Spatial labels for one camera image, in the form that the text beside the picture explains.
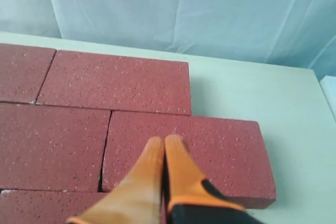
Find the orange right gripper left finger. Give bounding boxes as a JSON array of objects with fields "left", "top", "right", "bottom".
[{"left": 66, "top": 136, "right": 164, "bottom": 224}]

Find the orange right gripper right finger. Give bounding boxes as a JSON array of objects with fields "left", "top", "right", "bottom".
[{"left": 165, "top": 135, "right": 260, "bottom": 223}]

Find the red brick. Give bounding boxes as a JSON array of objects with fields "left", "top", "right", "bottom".
[
  {"left": 1, "top": 189, "right": 107, "bottom": 223},
  {"left": 1, "top": 44, "right": 56, "bottom": 104},
  {"left": 37, "top": 50, "right": 191, "bottom": 115},
  {"left": 1, "top": 103, "right": 111, "bottom": 192},
  {"left": 102, "top": 112, "right": 277, "bottom": 209}
]

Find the white backdrop cloth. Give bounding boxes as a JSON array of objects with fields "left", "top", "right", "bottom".
[{"left": 1, "top": 0, "right": 335, "bottom": 79}]

